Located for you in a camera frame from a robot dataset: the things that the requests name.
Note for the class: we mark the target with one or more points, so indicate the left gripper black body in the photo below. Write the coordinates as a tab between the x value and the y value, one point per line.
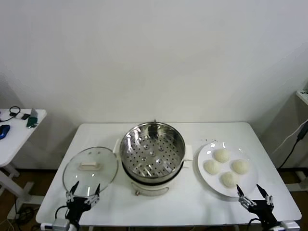
77	207

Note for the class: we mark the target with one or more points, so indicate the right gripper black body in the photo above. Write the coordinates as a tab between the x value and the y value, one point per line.
262	213

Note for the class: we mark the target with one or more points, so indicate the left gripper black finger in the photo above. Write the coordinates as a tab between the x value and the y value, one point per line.
97	190
75	187

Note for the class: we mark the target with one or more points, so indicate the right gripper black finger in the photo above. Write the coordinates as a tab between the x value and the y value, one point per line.
262	190
240	191

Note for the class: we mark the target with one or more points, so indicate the white steamed baozi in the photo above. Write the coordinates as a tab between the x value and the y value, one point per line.
240	166
222	155
228	179
212	167

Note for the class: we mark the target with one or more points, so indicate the perforated steel steamer basket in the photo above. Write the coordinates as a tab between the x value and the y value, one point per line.
154	154

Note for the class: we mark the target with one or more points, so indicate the large white plate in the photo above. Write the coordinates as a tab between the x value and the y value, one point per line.
251	180

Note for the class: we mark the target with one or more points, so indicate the white electric cooking pot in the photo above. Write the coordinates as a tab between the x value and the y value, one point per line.
149	188

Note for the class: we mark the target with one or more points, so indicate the white side table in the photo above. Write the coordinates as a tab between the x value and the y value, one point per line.
14	144

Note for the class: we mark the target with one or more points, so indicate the green circuit board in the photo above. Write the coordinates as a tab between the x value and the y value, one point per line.
31	122

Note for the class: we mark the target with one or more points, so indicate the grey metal piece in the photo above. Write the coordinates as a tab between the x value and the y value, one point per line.
34	112

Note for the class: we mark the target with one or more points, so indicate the small black phone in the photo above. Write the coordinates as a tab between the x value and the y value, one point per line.
24	117

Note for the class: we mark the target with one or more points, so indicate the blue computer mouse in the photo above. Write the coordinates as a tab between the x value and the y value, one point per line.
3	131

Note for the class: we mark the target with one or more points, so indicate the small white device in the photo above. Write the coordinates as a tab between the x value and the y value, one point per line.
17	116

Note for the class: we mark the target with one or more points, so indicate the white desk with foot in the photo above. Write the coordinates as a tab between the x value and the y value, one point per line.
302	97

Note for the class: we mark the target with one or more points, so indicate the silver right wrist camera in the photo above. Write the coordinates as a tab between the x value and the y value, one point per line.
290	225

